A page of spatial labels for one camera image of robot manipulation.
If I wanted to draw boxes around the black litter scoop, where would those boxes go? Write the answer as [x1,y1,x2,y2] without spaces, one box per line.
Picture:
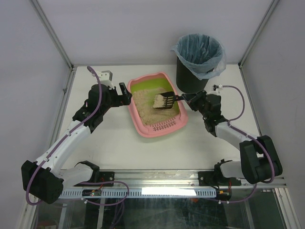
[159,91,183,109]

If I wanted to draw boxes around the heaped litter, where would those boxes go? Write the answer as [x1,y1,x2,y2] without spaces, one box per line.
[152,94,164,109]

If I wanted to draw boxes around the pink green litter box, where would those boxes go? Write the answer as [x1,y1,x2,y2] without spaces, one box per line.
[127,72,188,138]

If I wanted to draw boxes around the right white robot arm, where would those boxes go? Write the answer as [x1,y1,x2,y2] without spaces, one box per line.
[178,91,283,184]

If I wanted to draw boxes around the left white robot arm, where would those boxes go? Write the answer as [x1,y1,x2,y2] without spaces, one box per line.
[21,83,132,205]

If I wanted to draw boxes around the beige cat litter pellets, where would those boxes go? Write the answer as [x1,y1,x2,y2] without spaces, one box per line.
[132,87,179,125]

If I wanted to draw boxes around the black trash bin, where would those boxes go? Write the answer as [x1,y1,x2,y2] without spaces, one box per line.
[176,58,208,94]

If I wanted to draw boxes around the blue plastic bin liner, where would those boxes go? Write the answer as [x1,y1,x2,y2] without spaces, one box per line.
[171,33,226,80]

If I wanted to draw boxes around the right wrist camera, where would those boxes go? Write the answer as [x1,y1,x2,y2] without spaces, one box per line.
[212,84,223,94]

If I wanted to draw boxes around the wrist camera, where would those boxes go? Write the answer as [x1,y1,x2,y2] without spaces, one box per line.
[212,84,223,94]
[96,70,114,88]

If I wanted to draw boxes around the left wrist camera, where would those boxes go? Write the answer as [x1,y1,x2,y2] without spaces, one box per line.
[96,70,114,88]

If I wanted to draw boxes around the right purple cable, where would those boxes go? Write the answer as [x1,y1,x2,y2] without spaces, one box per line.
[214,85,275,204]

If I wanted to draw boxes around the purple cable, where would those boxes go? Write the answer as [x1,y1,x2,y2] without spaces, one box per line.
[25,65,103,206]
[214,85,275,204]

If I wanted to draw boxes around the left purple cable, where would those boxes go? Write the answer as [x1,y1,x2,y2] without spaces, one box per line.
[25,65,103,206]

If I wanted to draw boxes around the aluminium mounting rail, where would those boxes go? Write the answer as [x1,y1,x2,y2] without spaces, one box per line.
[100,169,287,189]

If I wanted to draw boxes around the white slotted cable duct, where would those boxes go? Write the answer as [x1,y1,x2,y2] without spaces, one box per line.
[60,187,216,199]

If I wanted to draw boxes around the left aluminium frame post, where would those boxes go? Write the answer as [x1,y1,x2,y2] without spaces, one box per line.
[30,0,73,70]

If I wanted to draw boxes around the aluminium frame post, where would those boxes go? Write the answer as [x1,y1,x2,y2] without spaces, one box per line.
[30,0,73,70]
[240,0,281,63]

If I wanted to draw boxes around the right aluminium frame post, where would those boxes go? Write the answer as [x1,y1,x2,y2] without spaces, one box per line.
[240,0,281,63]

